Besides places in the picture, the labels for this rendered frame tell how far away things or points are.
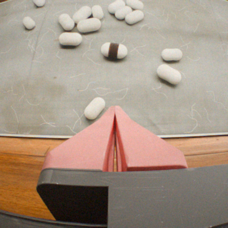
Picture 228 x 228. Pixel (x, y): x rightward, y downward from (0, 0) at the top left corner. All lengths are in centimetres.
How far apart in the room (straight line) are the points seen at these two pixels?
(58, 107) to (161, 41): 19
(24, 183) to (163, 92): 22
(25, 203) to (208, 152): 24
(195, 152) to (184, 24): 22
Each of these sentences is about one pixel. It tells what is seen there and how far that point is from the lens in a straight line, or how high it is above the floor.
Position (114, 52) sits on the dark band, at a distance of 27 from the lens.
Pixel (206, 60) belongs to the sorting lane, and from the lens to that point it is 32.
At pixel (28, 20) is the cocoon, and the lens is 35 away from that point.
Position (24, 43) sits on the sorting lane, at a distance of 34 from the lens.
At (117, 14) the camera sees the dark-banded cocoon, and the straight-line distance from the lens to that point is 32.
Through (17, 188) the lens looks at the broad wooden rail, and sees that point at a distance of 25.
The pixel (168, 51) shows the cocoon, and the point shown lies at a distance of 28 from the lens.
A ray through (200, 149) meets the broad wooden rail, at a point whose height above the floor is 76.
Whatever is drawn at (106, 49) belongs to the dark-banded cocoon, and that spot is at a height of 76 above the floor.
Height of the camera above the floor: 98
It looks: 75 degrees down
